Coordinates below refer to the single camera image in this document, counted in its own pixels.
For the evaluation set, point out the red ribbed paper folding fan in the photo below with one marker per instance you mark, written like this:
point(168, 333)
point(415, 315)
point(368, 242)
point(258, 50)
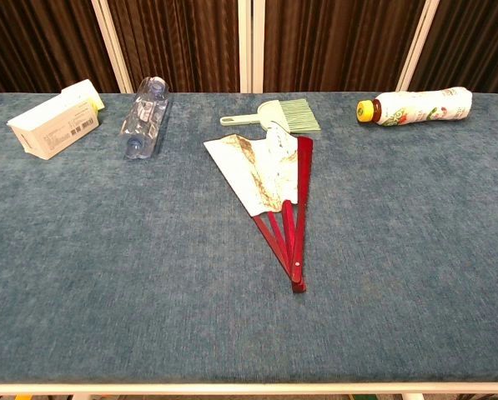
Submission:
point(265, 166)

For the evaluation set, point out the light green hand brush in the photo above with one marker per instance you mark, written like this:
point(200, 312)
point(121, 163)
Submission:
point(292, 114)

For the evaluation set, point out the blue fabric table cover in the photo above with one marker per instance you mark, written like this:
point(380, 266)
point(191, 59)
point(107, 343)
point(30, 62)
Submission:
point(148, 271)

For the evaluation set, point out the clear plastic water bottle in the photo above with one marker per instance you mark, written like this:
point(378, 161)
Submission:
point(144, 118)

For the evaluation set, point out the yellow capped drink bottle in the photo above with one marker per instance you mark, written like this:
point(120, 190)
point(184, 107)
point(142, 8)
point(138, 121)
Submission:
point(424, 106)

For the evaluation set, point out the white cardboard box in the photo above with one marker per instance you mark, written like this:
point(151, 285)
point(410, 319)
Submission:
point(52, 125)

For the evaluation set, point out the white table frame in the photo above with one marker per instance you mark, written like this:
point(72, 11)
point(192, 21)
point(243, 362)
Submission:
point(248, 389)

